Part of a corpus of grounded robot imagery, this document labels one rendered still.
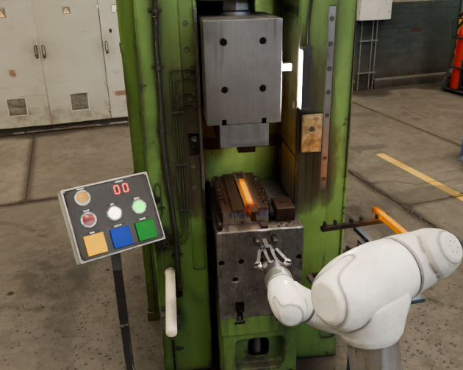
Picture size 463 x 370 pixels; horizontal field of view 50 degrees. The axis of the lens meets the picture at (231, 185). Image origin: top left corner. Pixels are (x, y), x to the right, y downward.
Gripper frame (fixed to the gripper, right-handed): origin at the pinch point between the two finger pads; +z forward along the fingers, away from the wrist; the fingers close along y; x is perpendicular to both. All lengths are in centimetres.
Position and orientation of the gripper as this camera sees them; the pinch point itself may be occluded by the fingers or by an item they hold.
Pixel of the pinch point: (265, 246)
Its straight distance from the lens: 182.7
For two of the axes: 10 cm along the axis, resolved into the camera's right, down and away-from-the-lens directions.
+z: -1.3, -3.8, 9.2
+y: 9.9, -0.7, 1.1
